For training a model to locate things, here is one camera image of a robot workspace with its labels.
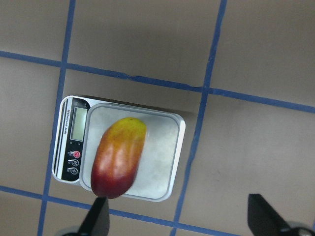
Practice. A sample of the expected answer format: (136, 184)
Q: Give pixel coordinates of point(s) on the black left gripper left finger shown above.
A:
(97, 221)

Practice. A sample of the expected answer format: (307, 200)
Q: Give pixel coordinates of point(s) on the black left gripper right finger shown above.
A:
(263, 220)

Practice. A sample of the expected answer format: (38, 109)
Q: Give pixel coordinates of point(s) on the red yellow mango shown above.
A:
(117, 157)

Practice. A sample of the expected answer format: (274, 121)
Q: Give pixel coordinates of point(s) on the silver digital kitchen scale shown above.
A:
(81, 124)

